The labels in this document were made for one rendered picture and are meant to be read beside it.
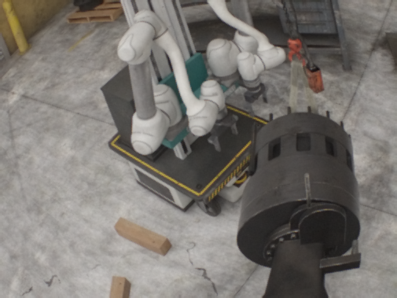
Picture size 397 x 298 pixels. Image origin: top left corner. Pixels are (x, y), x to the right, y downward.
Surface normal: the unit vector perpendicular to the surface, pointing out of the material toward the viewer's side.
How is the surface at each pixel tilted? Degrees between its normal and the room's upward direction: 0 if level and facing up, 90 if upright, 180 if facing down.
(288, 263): 6
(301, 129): 1
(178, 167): 0
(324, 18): 90
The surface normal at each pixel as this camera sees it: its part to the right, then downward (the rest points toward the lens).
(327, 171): 0.19, -0.65
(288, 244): -0.22, -0.74
